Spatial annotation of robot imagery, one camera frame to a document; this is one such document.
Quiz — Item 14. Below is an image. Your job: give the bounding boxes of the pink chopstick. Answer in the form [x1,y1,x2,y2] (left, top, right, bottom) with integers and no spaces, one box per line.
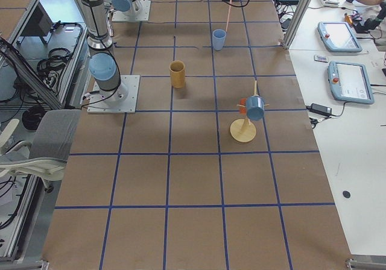
[225,0,233,33]

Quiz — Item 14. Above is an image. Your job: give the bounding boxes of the light blue plastic cup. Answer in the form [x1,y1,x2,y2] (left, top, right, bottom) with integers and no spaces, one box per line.
[212,29,227,51]

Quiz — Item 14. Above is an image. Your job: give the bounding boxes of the bamboo wooden cup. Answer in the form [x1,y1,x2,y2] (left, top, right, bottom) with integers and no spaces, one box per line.
[169,60,185,89]

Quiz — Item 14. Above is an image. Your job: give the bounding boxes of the orange cup on stand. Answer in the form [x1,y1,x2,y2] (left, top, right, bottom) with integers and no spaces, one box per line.
[238,98,247,115]

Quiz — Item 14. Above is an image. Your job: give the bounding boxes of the small blue white card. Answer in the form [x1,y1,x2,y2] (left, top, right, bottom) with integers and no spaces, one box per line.
[314,55,329,63]

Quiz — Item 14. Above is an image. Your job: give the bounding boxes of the teach pendant far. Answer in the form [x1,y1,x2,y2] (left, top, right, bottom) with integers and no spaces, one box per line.
[317,22,362,53]

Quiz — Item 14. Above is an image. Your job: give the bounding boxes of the teach pendant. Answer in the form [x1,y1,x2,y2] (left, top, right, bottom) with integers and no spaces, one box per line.
[327,61,375,104]
[317,22,362,53]

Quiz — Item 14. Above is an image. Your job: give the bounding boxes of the blue mug on stand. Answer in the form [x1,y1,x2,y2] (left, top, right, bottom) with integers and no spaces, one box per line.
[245,95,265,121]

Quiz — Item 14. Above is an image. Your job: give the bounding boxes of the wooden mug tree stand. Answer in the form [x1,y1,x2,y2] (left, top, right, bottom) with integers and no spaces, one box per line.
[230,79,268,143]

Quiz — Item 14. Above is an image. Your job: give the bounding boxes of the teach pendant near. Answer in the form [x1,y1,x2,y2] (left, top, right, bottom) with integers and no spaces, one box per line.
[327,61,375,104]

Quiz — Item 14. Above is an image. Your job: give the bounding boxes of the black power adapter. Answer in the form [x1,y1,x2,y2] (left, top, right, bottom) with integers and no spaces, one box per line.
[308,103,332,117]

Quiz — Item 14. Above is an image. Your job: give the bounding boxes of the grey office chair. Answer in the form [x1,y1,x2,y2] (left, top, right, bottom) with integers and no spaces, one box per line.
[1,109,81,193]

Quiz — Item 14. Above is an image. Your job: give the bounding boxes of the aluminium frame post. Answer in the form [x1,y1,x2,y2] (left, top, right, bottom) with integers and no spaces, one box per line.
[282,0,311,49]

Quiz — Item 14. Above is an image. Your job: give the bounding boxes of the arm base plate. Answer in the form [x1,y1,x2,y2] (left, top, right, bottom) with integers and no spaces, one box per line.
[112,0,151,23]
[87,75,141,114]

